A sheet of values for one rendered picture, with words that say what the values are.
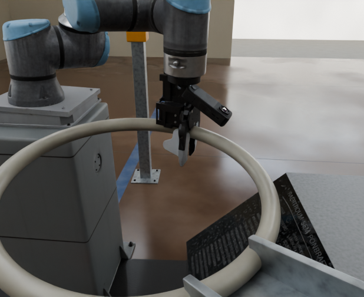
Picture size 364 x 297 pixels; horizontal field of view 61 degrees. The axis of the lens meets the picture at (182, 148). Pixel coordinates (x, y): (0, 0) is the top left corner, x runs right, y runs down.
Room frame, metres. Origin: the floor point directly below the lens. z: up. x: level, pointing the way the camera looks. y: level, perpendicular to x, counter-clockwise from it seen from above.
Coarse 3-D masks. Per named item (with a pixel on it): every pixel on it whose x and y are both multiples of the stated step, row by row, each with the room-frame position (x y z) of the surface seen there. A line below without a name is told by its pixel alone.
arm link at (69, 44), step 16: (64, 16) 1.15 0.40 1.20; (64, 32) 1.14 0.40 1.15; (80, 32) 1.13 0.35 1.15; (96, 32) 1.16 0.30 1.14; (64, 48) 1.11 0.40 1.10; (80, 48) 1.14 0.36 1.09; (96, 48) 1.17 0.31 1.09; (64, 64) 1.12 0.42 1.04; (80, 64) 1.16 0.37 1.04; (96, 64) 1.20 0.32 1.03
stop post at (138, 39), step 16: (128, 32) 2.00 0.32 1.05; (144, 32) 1.99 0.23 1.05; (144, 48) 2.04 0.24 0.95; (144, 64) 2.02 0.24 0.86; (144, 80) 2.01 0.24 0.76; (144, 96) 2.01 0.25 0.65; (144, 112) 2.02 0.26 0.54; (144, 144) 2.02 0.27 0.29; (144, 160) 2.02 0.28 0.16; (144, 176) 2.02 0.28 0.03
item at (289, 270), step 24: (264, 240) 0.31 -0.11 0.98; (264, 264) 0.29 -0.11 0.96; (288, 264) 0.27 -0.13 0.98; (312, 264) 0.25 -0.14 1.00; (192, 288) 0.24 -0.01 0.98; (240, 288) 0.27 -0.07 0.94; (264, 288) 0.26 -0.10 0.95; (288, 288) 0.26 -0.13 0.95; (312, 288) 0.24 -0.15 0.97; (336, 288) 0.22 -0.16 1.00; (360, 288) 0.21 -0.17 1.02
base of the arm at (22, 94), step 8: (16, 80) 1.05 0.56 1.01; (24, 80) 1.04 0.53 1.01; (32, 80) 1.04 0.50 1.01; (40, 80) 1.06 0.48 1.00; (48, 80) 1.08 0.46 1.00; (56, 80) 1.12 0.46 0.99; (16, 88) 1.04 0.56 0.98; (24, 88) 1.03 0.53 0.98; (32, 88) 1.04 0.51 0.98; (40, 88) 1.05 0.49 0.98; (48, 88) 1.07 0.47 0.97; (56, 88) 1.09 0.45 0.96; (8, 96) 1.05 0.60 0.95; (16, 96) 1.03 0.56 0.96; (24, 96) 1.02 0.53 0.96; (32, 96) 1.03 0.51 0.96; (40, 96) 1.04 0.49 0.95; (48, 96) 1.06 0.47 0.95; (56, 96) 1.08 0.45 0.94; (16, 104) 1.02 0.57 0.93; (24, 104) 1.02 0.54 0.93; (32, 104) 1.02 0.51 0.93; (40, 104) 1.03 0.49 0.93; (48, 104) 1.05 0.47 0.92
